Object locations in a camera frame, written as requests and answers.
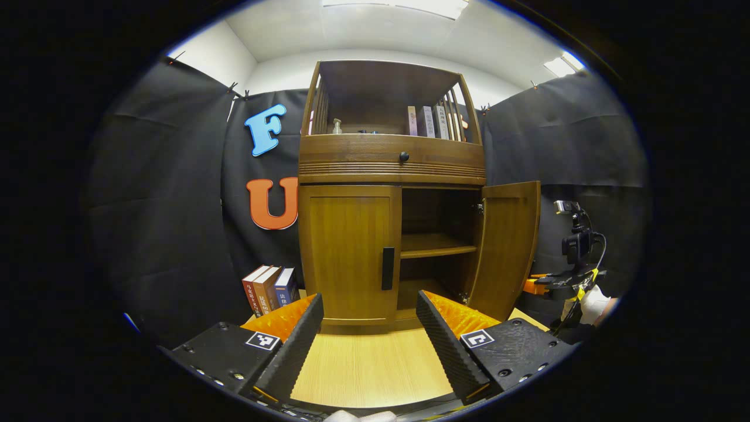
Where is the blue book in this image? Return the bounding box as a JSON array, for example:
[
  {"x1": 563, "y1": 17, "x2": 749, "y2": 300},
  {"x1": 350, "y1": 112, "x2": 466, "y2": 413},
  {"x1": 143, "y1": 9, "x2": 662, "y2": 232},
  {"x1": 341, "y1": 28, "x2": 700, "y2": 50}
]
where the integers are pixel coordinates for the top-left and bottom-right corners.
[{"x1": 274, "y1": 268, "x2": 299, "y2": 307}]

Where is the wooden double-door shoe cabinet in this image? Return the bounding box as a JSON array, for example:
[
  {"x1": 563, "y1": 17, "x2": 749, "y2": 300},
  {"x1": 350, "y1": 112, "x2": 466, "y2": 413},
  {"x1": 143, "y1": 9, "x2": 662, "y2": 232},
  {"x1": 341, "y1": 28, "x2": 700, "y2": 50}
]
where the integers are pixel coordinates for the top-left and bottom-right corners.
[{"x1": 298, "y1": 60, "x2": 487, "y2": 329}]

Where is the wooden inner shelf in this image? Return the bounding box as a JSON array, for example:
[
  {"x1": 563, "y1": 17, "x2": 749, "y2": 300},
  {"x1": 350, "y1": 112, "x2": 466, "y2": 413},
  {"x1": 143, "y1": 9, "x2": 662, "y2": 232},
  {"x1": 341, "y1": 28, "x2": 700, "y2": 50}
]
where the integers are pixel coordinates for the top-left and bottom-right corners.
[{"x1": 401, "y1": 233, "x2": 478, "y2": 260}]

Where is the black backdrop cloth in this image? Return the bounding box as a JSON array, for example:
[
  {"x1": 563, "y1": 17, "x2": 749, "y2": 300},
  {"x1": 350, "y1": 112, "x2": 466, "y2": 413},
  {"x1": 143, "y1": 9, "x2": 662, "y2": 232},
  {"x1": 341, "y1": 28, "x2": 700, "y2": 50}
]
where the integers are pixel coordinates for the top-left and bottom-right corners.
[{"x1": 82, "y1": 56, "x2": 651, "y2": 346}]

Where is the wooden drawer with black knob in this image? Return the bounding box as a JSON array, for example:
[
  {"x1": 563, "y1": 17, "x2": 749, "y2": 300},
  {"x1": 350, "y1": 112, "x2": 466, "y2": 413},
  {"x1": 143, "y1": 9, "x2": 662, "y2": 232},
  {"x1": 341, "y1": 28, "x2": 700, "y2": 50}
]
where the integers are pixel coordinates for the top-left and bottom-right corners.
[{"x1": 299, "y1": 134, "x2": 487, "y2": 185}]

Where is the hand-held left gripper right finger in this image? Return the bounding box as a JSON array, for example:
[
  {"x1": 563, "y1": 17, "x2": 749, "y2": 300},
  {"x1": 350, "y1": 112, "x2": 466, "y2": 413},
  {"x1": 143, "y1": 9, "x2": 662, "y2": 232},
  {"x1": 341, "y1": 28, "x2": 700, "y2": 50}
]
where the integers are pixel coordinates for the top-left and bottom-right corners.
[{"x1": 416, "y1": 290, "x2": 578, "y2": 405}]

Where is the wooden cabinet door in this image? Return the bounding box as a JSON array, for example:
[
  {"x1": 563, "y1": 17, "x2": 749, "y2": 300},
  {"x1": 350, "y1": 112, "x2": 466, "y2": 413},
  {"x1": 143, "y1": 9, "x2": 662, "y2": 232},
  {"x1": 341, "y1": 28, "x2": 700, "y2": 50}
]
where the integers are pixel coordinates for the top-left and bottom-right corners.
[
  {"x1": 299, "y1": 185, "x2": 403, "y2": 322},
  {"x1": 468, "y1": 181, "x2": 541, "y2": 322}
]

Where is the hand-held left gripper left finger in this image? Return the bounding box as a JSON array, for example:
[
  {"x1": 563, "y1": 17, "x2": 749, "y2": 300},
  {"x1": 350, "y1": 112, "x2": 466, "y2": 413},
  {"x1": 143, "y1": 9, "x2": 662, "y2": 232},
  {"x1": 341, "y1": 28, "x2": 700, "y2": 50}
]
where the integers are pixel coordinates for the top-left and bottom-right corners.
[{"x1": 158, "y1": 293, "x2": 325, "y2": 404}]

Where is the brown book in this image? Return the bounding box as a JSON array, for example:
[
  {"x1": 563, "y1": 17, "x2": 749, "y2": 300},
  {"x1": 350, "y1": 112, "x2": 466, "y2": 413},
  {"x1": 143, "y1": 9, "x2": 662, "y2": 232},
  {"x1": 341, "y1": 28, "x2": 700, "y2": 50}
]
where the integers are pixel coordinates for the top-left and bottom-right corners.
[{"x1": 253, "y1": 267, "x2": 283, "y2": 314}]

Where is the large ceiling light panel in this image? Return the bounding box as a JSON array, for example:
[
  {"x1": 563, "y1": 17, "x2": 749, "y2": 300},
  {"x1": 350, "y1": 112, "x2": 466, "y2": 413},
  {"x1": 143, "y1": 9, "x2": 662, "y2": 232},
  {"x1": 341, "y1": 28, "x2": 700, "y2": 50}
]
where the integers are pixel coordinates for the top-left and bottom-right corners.
[{"x1": 322, "y1": 0, "x2": 469, "y2": 20}]

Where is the small ceiling light panel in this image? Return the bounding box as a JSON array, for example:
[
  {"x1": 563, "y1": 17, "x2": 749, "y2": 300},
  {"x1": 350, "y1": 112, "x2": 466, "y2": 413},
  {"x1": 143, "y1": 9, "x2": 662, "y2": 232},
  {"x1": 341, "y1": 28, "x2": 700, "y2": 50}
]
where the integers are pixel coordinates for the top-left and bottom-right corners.
[{"x1": 544, "y1": 52, "x2": 587, "y2": 78}]

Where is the red and white book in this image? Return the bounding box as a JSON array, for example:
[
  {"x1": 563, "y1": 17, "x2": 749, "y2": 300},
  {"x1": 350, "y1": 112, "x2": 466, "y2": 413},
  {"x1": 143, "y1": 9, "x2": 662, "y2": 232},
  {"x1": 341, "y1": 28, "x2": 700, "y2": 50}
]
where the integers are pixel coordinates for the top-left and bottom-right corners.
[{"x1": 242, "y1": 265, "x2": 271, "y2": 317}]

